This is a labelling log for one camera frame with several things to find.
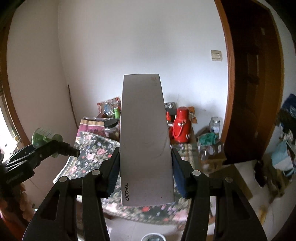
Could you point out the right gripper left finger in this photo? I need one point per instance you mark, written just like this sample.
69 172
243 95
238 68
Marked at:
55 218

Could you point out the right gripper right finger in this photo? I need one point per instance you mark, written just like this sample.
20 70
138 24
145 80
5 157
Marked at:
235 219

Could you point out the green plastic bottle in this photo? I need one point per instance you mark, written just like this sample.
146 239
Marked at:
41 136

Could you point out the grey TFOOD box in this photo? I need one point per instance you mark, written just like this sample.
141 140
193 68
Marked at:
146 171

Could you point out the white trash bowl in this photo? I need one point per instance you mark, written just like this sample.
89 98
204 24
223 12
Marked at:
153 237

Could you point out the floral green tablecloth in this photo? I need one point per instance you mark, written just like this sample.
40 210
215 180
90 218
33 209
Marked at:
95 149

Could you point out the blue clothes pile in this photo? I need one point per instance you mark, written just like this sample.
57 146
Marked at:
283 157

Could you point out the pink folded cloth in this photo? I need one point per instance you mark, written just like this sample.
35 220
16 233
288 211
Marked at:
92 125

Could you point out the clear glass jar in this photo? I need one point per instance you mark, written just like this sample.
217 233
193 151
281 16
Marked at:
214 125

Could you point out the black lid glass jar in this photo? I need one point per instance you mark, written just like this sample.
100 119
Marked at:
112 129

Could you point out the patterned snack bag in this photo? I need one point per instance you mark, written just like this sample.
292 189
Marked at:
107 107

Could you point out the red thermos flask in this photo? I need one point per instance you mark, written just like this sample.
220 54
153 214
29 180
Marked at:
181 129

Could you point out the small green bottle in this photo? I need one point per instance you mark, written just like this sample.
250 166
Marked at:
116 113

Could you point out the dark wooden door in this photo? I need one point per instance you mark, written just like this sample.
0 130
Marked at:
255 65

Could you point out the wall light switch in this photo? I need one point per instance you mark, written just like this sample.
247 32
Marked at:
216 55

